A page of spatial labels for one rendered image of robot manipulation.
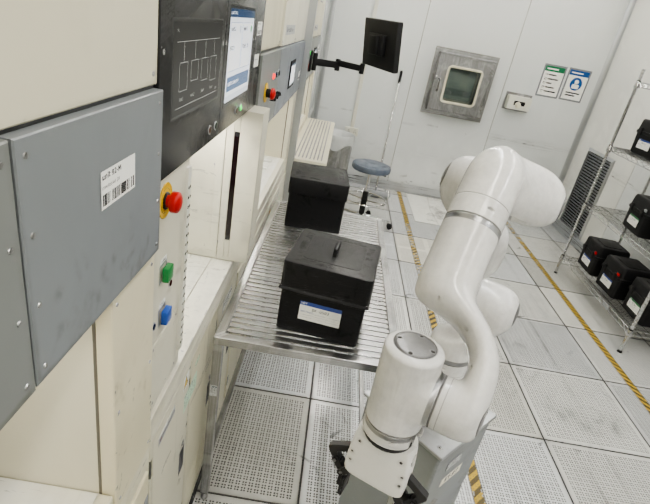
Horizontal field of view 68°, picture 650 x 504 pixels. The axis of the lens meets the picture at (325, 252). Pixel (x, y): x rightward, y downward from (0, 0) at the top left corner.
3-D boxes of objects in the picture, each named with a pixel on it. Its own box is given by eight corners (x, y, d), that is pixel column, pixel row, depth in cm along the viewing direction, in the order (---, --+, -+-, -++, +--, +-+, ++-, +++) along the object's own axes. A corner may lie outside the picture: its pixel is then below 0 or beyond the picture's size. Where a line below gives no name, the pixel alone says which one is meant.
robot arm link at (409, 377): (434, 414, 73) (378, 387, 76) (459, 344, 67) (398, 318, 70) (417, 451, 66) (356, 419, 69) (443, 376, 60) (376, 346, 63)
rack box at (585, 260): (573, 260, 425) (585, 233, 414) (604, 266, 425) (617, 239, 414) (587, 275, 398) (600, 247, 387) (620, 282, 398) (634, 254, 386)
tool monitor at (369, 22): (394, 91, 282) (409, 23, 266) (305, 74, 281) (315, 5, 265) (389, 83, 318) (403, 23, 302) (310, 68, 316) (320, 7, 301)
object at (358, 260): (368, 311, 150) (377, 274, 144) (277, 287, 153) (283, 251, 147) (377, 270, 176) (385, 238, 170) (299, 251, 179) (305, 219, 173)
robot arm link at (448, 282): (542, 262, 75) (471, 450, 67) (444, 229, 81) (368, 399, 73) (554, 239, 67) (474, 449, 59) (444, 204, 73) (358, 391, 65)
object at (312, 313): (274, 326, 160) (281, 281, 152) (295, 287, 185) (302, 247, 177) (356, 348, 157) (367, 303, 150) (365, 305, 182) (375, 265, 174)
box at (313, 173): (340, 234, 238) (350, 186, 227) (282, 225, 235) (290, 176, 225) (338, 213, 264) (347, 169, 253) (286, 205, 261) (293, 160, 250)
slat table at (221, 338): (354, 525, 183) (403, 370, 151) (199, 499, 182) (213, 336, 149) (354, 330, 301) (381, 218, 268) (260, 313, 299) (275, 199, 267)
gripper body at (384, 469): (430, 427, 73) (411, 477, 78) (369, 396, 77) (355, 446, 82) (414, 460, 67) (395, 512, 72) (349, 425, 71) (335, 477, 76)
